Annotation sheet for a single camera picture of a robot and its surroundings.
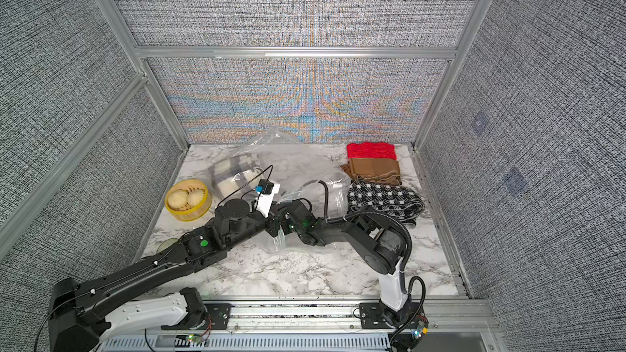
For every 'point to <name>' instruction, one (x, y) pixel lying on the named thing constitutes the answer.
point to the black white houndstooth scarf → (397, 200)
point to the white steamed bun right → (195, 196)
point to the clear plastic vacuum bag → (301, 174)
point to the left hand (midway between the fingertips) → (296, 204)
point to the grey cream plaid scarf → (236, 177)
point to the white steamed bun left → (178, 199)
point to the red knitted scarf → (372, 150)
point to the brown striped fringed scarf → (377, 170)
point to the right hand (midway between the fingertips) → (275, 214)
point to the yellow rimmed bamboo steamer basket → (190, 213)
